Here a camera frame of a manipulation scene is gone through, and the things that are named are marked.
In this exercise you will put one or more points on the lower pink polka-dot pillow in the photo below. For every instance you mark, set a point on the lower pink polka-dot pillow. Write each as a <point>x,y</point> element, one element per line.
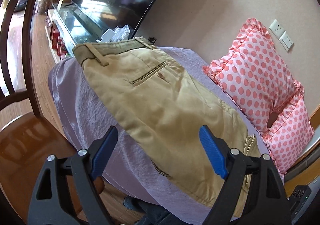
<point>289,134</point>

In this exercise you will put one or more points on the pink polka-dot pillow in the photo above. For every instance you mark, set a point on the pink polka-dot pillow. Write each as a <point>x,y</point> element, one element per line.
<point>254,75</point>
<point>289,134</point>

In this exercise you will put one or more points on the lavender bed sheet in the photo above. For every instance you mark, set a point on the lavender bed sheet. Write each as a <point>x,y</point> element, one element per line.
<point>84,119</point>

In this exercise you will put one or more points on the crumpled clear plastic bag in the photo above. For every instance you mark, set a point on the crumpled clear plastic bag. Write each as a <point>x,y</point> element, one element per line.
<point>121,33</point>

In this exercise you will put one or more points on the white wall socket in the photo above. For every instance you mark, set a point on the white wall socket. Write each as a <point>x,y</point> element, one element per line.
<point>277,29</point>

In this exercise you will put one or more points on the upper pink polka-dot pillow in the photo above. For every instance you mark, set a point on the upper pink polka-dot pillow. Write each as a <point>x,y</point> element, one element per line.
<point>254,75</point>

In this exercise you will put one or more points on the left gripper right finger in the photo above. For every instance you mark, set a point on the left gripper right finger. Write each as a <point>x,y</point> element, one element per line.
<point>266,201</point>

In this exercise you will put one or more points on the white wall switch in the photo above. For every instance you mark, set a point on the white wall switch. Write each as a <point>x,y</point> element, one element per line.
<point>286,41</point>

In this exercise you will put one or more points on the glass top TV stand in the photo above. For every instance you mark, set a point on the glass top TV stand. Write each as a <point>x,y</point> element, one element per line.
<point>75,26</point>

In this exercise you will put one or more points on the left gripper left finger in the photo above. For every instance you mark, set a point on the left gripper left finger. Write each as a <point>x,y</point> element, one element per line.
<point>51,201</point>

